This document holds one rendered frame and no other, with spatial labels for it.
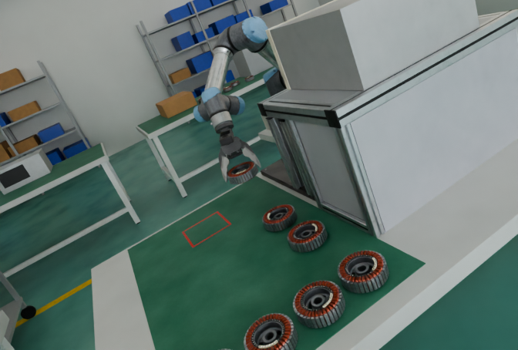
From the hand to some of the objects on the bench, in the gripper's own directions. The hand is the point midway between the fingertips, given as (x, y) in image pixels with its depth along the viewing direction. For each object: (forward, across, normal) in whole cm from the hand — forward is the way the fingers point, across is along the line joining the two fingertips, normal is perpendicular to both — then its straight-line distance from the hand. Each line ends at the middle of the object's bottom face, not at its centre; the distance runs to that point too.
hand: (243, 173), depth 138 cm
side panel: (+28, -25, +18) cm, 42 cm away
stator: (+21, -6, +7) cm, 23 cm away
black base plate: (+4, -43, -22) cm, 49 cm away
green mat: (+25, +11, +14) cm, 30 cm away
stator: (+29, -12, +21) cm, 38 cm away
